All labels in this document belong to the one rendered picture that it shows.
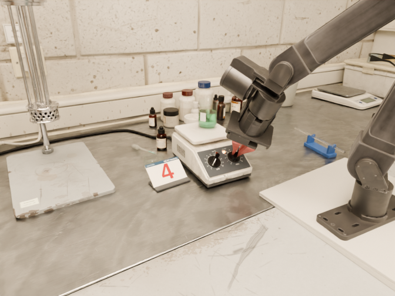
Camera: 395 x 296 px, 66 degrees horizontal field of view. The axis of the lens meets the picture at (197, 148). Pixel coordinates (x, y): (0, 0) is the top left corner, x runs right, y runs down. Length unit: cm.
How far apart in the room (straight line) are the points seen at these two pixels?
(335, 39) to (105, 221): 52
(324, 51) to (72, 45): 76
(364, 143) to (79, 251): 52
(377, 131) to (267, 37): 96
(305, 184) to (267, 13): 89
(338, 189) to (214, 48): 78
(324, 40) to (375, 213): 32
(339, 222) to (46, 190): 60
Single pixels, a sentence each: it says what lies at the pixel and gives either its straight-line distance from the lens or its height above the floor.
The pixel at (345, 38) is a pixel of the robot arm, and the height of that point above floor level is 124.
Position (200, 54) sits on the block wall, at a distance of 125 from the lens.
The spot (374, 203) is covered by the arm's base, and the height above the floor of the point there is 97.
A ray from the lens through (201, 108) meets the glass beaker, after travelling 78.
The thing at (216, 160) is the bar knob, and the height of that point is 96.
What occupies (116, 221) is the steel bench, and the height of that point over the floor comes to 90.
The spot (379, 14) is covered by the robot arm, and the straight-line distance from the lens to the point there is 56.
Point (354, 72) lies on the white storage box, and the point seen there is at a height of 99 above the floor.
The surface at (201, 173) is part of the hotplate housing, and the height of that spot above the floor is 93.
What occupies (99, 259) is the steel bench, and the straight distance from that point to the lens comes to 56.
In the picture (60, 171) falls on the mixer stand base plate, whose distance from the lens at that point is 81.
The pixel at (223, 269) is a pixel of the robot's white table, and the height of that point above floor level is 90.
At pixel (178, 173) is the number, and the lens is 74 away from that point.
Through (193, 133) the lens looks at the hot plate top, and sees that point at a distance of 77.
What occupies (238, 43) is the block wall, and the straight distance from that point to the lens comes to 136.
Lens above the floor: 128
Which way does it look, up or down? 25 degrees down
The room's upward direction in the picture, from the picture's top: 1 degrees clockwise
